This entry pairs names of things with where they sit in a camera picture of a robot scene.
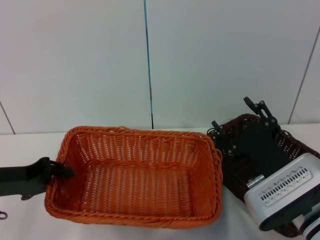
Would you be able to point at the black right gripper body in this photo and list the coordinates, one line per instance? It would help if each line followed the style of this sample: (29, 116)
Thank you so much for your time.
(265, 150)

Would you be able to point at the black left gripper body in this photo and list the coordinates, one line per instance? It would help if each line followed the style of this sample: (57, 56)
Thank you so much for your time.
(20, 180)

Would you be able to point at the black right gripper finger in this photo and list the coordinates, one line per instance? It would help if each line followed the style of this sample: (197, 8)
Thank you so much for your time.
(221, 136)
(265, 112)

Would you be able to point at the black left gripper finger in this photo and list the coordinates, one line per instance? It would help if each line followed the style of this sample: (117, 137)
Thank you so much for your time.
(62, 171)
(27, 197)

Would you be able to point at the dark brown woven plastic basket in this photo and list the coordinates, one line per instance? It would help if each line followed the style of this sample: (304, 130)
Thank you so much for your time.
(235, 175)

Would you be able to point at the orange woven plastic basket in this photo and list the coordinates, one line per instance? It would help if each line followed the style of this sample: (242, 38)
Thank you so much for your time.
(140, 180)

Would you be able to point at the white and black wrist camera box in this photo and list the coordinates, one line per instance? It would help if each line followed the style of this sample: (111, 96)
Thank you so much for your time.
(282, 190)

